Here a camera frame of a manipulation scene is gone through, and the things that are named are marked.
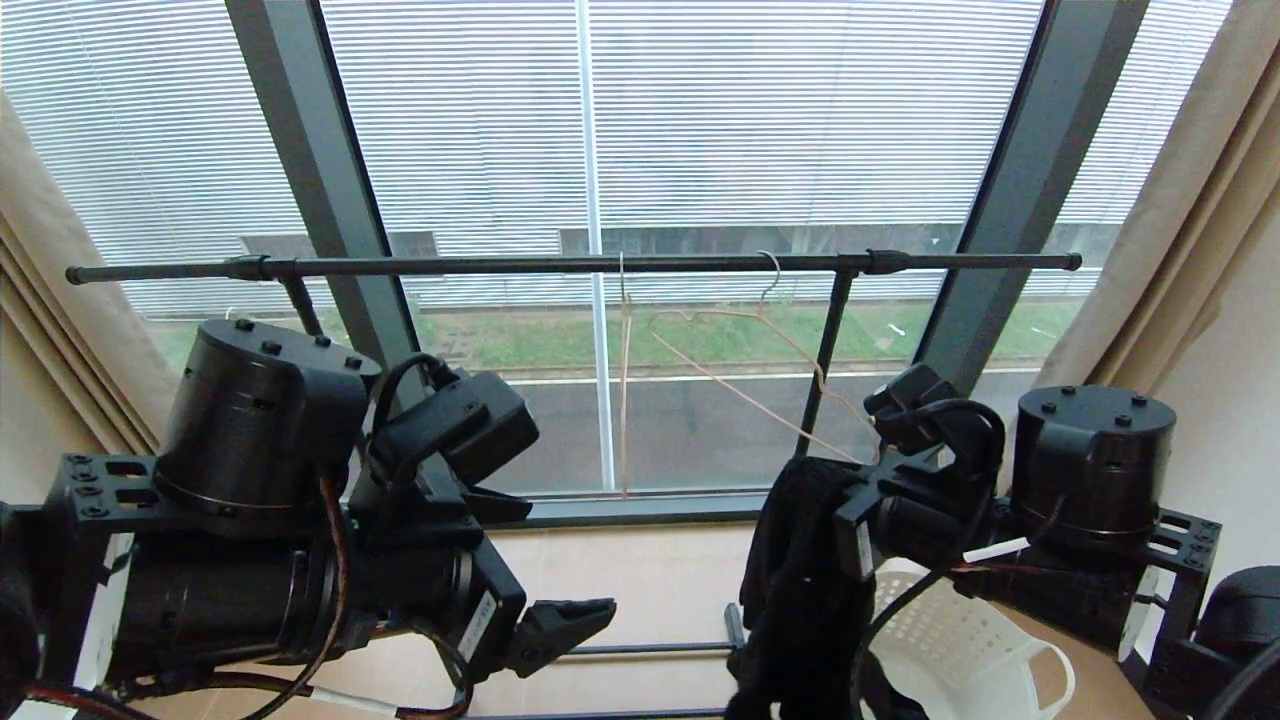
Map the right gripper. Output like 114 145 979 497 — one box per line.
834 454 993 584

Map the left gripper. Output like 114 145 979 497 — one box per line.
344 482 619 682

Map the black garment with white cords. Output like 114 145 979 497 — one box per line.
724 456 931 720

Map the white laundry basket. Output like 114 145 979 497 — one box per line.
859 557 1078 720

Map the pink clothes hanger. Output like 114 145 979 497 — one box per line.
616 251 634 499
647 249 883 467

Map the black clothes rack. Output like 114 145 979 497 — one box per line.
64 247 1085 720

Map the beige curtain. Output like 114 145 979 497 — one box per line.
0 88 182 457
1000 0 1280 483

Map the window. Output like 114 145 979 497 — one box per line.
0 0 1237 528

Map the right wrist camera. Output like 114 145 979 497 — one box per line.
863 362 1007 473

